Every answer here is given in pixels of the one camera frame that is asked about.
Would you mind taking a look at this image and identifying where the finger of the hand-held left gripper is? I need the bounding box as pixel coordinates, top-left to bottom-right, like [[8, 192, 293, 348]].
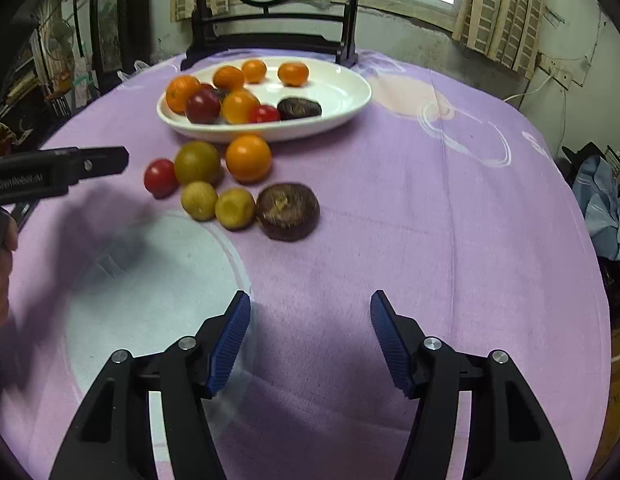
[[67, 146, 130, 186]]

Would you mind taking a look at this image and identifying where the clear plastic bag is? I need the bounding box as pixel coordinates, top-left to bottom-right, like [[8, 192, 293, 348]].
[[117, 60, 151, 81]]

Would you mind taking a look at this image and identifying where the round painted screen black stand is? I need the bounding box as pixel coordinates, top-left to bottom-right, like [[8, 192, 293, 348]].
[[180, 0, 361, 72]]

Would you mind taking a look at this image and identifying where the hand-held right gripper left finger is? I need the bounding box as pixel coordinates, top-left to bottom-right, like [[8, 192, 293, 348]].
[[49, 290, 251, 480]]

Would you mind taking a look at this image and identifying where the red cherry tomato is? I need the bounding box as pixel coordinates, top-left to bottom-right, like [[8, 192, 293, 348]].
[[248, 104, 281, 124], [143, 158, 181, 199]]

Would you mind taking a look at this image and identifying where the blue cloth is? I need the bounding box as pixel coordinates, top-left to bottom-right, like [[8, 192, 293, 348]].
[[572, 155, 620, 261]]

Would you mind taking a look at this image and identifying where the small yellow-green fruit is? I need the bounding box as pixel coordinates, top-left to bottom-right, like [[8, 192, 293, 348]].
[[214, 187, 257, 231], [181, 181, 219, 222]]

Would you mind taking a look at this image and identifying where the yellow tomato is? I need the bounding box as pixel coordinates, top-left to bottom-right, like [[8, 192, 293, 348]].
[[221, 90, 261, 125]]

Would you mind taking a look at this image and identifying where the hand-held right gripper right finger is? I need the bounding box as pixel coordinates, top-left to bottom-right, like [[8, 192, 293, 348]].
[[370, 290, 573, 480]]

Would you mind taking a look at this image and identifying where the white wall socket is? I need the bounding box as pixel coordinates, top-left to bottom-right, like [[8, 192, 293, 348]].
[[540, 52, 574, 90]]

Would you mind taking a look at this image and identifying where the electric fan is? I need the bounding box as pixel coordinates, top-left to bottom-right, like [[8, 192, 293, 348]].
[[45, 20, 76, 61]]

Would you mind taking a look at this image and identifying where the person's left hand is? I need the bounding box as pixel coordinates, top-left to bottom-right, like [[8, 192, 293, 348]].
[[0, 215, 19, 331]]

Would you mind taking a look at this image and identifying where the dark purple tomato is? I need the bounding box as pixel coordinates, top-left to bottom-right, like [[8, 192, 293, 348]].
[[185, 89, 222, 125]]

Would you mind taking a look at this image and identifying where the white cable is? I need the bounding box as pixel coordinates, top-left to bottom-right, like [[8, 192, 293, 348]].
[[502, 72, 558, 103]]

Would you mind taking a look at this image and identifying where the dark wooden cabinet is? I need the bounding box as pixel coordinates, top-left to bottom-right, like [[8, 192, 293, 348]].
[[90, 0, 153, 88]]

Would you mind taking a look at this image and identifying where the green-yellow tomato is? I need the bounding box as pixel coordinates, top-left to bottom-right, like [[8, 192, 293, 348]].
[[174, 141, 221, 185]]

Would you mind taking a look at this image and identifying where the white oval plate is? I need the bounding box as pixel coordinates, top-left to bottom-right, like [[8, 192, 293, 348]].
[[156, 56, 373, 143]]

